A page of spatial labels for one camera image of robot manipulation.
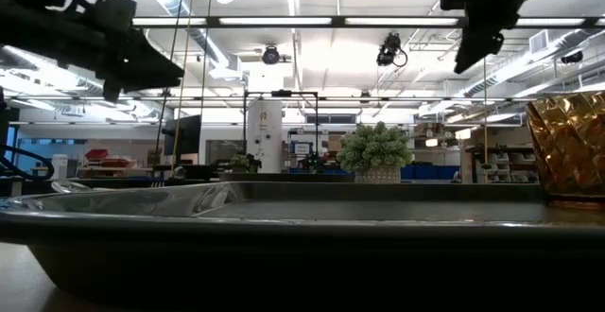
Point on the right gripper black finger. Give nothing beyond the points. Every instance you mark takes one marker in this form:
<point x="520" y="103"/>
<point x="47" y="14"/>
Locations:
<point x="477" y="47"/>

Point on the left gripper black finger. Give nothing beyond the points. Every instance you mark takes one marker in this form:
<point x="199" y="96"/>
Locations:
<point x="160" y="68"/>

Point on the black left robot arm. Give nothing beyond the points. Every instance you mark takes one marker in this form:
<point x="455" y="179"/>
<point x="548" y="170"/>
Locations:
<point x="38" y="28"/>

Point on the amber faceted glass cup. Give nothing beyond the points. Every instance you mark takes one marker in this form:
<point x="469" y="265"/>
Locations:
<point x="567" y="146"/>

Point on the shiny silver spoon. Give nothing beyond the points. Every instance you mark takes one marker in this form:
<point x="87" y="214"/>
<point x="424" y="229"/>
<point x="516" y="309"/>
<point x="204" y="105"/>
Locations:
<point x="71" y="186"/>

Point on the large metal baking tray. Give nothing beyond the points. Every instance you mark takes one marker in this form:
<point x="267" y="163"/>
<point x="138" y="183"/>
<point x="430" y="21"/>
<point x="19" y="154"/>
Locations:
<point x="302" y="265"/>

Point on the white ceiling air vent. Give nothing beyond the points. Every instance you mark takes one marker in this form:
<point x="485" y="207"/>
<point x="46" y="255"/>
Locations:
<point x="539" y="41"/>

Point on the black computer monitor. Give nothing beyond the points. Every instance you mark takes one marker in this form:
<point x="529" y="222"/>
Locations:
<point x="184" y="134"/>

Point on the black ceiling fixture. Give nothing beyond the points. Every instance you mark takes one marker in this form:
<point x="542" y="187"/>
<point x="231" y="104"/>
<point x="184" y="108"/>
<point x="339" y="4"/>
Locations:
<point x="572" y="57"/>

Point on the red storage bins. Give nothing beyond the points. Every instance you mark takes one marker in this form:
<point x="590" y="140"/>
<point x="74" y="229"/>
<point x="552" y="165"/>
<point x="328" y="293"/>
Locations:
<point x="113" y="162"/>

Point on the white cylindrical tank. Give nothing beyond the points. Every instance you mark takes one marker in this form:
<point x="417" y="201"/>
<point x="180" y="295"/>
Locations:
<point x="264" y="132"/>

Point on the white plastic container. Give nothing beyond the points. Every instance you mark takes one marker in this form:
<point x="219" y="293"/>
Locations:
<point x="59" y="166"/>

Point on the small green potted plant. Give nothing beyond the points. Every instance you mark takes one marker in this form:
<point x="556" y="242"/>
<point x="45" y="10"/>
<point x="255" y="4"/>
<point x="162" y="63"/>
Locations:
<point x="242" y="163"/>

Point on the blue storage bins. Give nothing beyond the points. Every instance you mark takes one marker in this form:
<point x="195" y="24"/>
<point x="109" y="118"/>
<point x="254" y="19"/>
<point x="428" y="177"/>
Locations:
<point x="430" y="172"/>

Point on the green plant in patterned pot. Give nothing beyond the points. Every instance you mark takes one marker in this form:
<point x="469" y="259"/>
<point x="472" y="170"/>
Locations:
<point x="373" y="151"/>

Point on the blue framed sign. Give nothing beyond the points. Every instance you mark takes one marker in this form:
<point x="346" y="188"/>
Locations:
<point x="301" y="148"/>

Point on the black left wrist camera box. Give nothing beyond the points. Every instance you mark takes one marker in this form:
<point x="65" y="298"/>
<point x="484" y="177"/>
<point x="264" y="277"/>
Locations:
<point x="115" y="14"/>

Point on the round black ceiling camera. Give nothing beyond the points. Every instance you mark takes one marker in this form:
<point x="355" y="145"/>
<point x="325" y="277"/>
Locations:
<point x="271" y="55"/>

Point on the black metal frame stand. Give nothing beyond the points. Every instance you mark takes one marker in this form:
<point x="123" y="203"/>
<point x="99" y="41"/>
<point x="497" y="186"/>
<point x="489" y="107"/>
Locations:
<point x="281" y="93"/>

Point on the black overhead light rail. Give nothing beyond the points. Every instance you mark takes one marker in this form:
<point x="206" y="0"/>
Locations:
<point x="338" y="21"/>

